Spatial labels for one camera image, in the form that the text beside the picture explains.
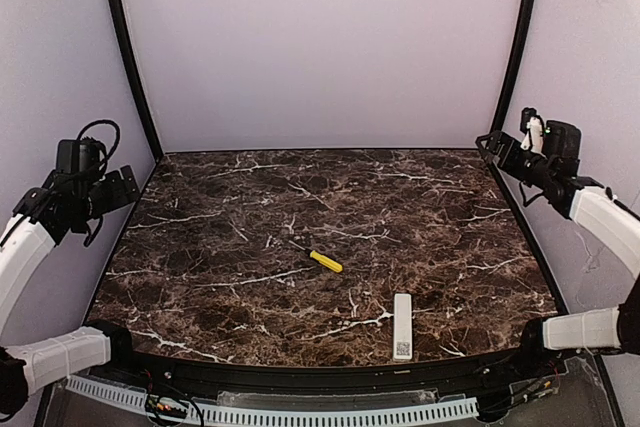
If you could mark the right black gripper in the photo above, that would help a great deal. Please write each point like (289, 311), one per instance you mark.
(503, 150)

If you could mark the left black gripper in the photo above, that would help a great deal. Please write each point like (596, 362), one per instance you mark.
(116, 186)

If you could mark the white remote control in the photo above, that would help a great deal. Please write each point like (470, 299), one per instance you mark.
(402, 328)

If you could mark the yellow handled screwdriver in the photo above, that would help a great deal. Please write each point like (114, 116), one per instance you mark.
(320, 258)

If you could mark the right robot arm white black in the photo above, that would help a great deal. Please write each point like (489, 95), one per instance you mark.
(594, 208)

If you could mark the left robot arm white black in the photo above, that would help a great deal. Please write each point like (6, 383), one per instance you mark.
(74, 198)

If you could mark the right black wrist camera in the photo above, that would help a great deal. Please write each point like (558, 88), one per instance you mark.
(532, 126)

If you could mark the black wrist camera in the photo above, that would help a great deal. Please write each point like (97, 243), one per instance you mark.
(532, 126)
(77, 156)

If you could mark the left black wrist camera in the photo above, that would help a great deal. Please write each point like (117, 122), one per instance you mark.
(77, 156)

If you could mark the left black frame post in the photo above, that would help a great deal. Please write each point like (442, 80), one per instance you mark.
(134, 79)

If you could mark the black frame post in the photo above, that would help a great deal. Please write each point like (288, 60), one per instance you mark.
(134, 79)
(521, 30)

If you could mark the right black frame post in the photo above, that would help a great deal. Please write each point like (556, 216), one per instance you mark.
(521, 30)

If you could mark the black front table rail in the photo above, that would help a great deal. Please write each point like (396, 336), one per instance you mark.
(482, 375)

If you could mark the white slotted cable duct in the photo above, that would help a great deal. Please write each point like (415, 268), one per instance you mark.
(239, 409)

